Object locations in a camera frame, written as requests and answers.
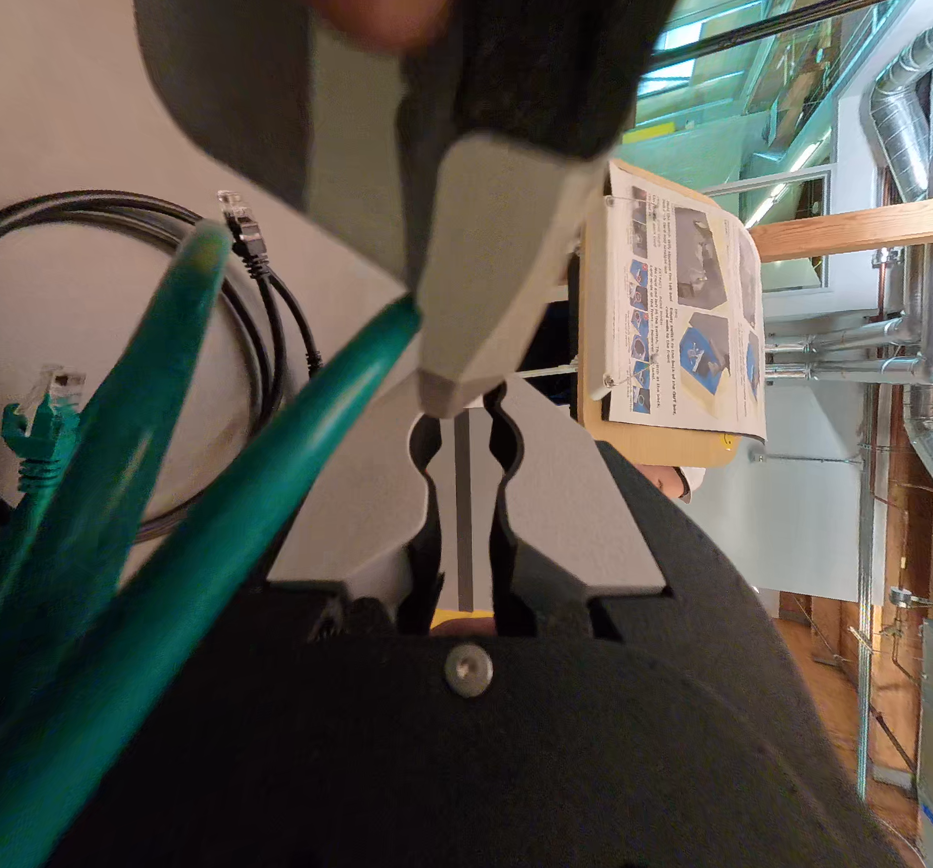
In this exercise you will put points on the round silver ventilation duct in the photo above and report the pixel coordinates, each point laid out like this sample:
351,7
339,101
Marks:
900,117

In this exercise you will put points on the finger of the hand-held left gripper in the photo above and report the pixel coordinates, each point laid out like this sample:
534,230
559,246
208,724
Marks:
350,139
503,263

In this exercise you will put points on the black pole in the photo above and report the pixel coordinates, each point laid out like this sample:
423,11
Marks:
802,15

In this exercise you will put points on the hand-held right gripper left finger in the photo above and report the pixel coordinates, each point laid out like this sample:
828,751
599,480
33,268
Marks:
379,532

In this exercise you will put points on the metal pipes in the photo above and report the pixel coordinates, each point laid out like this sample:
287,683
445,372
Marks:
860,347

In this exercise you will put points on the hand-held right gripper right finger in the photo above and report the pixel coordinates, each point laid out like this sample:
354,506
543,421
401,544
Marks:
583,518

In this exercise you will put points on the colour printed instruction sheet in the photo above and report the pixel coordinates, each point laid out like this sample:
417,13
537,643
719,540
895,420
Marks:
692,299

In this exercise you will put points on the wooden board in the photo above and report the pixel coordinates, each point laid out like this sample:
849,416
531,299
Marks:
656,445

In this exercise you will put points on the wooden pillar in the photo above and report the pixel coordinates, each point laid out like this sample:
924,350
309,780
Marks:
838,235

